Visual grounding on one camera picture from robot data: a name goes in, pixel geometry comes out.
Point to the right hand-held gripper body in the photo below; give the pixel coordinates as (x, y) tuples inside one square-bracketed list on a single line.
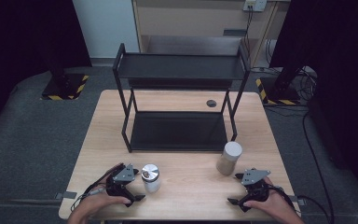
[(256, 191)]

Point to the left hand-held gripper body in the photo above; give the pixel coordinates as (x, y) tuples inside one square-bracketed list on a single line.
[(122, 183)]

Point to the glass jar with silver lid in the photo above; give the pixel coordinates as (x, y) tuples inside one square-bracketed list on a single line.
[(151, 182)]

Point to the glass jar with white lid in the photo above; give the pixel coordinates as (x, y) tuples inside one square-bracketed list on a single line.
[(228, 160)]

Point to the black metal shelf rack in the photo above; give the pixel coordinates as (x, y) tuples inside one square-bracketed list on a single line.
[(180, 67)]

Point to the person's right hand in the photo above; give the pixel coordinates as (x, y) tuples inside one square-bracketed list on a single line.
[(275, 205)]

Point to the person's left hand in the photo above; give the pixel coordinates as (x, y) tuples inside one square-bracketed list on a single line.
[(93, 203)]

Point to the grey tape strip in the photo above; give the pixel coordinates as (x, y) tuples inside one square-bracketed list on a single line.
[(300, 200), (66, 195)]

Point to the black stand with striped base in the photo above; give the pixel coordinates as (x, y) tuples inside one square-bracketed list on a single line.
[(276, 93), (63, 87)]

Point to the black curtain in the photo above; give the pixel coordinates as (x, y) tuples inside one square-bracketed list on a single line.
[(18, 37), (345, 77)]

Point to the light wooden cabinet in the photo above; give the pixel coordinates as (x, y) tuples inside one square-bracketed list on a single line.
[(192, 18)]

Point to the white wall power outlet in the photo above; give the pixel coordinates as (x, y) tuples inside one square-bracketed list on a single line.
[(254, 4)]

